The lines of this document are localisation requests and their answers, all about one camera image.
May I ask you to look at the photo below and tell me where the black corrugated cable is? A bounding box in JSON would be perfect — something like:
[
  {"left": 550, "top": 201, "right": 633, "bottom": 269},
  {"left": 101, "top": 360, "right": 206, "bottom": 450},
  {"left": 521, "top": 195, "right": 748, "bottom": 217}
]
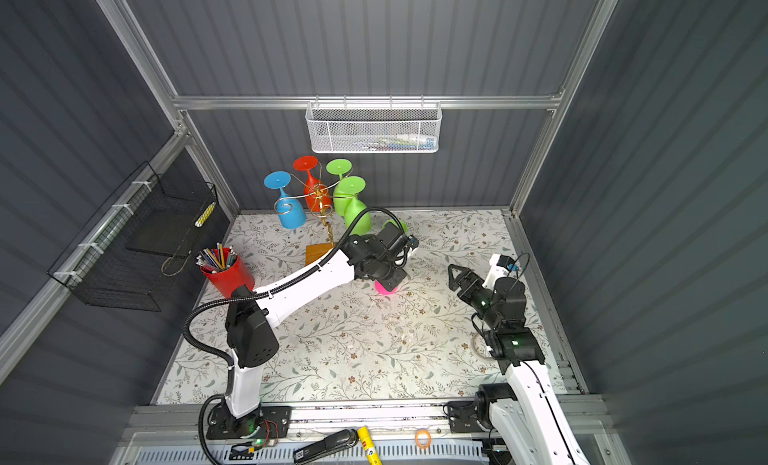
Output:
[{"left": 182, "top": 206, "right": 409, "bottom": 465}]

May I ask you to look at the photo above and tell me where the blue wine glass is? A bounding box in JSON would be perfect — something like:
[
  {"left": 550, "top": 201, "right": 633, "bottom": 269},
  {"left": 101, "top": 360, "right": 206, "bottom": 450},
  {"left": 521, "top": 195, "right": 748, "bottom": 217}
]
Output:
[{"left": 264, "top": 171, "right": 306, "bottom": 230}]

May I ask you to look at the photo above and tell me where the white wire wall basket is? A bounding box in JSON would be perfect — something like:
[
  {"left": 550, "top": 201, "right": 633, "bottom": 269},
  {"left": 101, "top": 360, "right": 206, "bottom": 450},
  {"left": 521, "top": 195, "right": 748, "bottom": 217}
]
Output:
[{"left": 305, "top": 98, "right": 443, "bottom": 154}]

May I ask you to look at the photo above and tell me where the black wire wall basket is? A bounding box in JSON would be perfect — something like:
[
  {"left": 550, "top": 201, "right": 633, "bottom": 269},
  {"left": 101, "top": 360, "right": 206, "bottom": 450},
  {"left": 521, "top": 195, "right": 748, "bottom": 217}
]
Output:
[{"left": 48, "top": 165, "right": 218, "bottom": 312}]

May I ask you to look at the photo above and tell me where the wooden base wire glass rack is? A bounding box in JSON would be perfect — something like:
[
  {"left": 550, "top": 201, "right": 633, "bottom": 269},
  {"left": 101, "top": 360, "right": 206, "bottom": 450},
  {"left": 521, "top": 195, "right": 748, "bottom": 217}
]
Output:
[{"left": 291, "top": 186, "right": 335, "bottom": 265}]

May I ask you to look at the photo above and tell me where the red pencil cup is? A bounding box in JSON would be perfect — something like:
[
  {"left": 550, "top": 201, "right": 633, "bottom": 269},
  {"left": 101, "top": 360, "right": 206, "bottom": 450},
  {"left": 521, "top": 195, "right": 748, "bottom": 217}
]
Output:
[{"left": 196, "top": 243, "right": 255, "bottom": 298}]

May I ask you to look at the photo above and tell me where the green wine glass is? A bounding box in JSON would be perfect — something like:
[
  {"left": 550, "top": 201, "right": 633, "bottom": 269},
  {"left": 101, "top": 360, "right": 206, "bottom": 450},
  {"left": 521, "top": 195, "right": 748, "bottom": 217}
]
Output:
[
  {"left": 334, "top": 176, "right": 372, "bottom": 235},
  {"left": 387, "top": 219, "right": 408, "bottom": 235},
  {"left": 326, "top": 158, "right": 352, "bottom": 217}
]

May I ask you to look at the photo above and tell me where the clear tape roll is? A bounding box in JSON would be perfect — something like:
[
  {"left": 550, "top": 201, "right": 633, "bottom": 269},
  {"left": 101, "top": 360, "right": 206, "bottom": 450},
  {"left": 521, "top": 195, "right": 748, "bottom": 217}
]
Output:
[{"left": 470, "top": 332, "right": 493, "bottom": 361}]

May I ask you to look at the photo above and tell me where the pink wine glass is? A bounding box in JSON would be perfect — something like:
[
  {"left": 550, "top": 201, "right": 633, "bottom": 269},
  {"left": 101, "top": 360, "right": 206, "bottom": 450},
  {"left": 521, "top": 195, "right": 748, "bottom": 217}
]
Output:
[{"left": 374, "top": 281, "right": 397, "bottom": 295}]

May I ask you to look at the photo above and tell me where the red wine glass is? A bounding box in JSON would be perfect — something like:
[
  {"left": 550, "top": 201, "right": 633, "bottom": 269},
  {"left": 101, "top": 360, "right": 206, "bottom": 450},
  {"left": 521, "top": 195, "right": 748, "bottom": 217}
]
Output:
[{"left": 293, "top": 155, "right": 331, "bottom": 215}]

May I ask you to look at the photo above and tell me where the black stapler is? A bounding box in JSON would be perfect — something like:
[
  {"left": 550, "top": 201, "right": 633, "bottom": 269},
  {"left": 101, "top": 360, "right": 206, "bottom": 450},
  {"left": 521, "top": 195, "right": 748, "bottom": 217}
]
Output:
[{"left": 293, "top": 429, "right": 359, "bottom": 464}]

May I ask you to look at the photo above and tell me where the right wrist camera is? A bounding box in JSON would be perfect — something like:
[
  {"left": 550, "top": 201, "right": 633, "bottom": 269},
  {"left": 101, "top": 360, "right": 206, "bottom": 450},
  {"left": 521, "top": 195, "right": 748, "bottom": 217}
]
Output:
[{"left": 483, "top": 253, "right": 518, "bottom": 290}]

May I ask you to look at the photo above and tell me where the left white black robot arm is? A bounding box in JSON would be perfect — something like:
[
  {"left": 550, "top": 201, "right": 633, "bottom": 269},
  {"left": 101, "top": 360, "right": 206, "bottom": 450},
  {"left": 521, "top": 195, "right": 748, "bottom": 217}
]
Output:
[{"left": 225, "top": 221, "right": 419, "bottom": 419}]

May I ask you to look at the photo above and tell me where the yellow glue tube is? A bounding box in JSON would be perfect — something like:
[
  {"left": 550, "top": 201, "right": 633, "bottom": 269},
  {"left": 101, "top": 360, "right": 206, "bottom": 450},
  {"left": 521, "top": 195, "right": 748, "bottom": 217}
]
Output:
[{"left": 357, "top": 426, "right": 382, "bottom": 465}]

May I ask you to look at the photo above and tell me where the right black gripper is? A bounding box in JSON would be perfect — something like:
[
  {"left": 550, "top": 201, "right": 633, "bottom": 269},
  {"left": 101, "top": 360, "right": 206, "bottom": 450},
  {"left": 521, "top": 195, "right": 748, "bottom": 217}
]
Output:
[{"left": 451, "top": 262, "right": 500, "bottom": 332}]

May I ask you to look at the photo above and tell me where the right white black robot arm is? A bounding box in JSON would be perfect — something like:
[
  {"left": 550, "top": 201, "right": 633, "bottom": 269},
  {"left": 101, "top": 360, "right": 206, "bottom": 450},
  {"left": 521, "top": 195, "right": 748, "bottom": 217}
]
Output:
[{"left": 448, "top": 255, "right": 589, "bottom": 464}]

